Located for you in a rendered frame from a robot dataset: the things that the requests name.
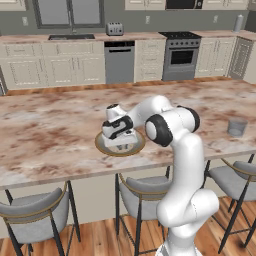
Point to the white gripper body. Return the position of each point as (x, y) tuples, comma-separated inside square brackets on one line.
[(113, 139)]

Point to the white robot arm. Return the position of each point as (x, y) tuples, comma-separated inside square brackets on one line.
[(185, 186)]

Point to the grey stool with black legs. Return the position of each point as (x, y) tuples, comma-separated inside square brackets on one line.
[(146, 195), (36, 213), (233, 180)]

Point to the grey dishwasher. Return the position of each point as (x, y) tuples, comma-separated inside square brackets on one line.
[(119, 63)]

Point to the cream lower drawer stack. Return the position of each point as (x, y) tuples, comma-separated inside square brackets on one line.
[(149, 60)]

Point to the cream lower cupboard run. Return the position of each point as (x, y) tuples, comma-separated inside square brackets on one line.
[(50, 66), (220, 56)]

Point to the grey oven with black hob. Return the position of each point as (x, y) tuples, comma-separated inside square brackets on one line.
[(181, 56)]

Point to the silver toaster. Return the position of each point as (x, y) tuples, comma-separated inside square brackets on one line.
[(114, 29)]

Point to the dark kitchen sink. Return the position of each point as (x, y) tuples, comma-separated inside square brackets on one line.
[(71, 37)]

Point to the grey tap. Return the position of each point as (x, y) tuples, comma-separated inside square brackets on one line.
[(72, 26)]

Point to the grey framed window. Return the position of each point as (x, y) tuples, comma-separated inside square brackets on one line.
[(68, 11)]

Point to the cream upper cupboard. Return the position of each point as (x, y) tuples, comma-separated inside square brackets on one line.
[(11, 4), (226, 3), (145, 4)]

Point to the black microwave oven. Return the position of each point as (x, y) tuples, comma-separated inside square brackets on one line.
[(183, 4)]

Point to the white paper towel roll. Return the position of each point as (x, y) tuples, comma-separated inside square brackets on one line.
[(238, 23)]

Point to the white wall socket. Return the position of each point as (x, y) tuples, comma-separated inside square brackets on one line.
[(25, 21), (147, 19), (215, 19)]

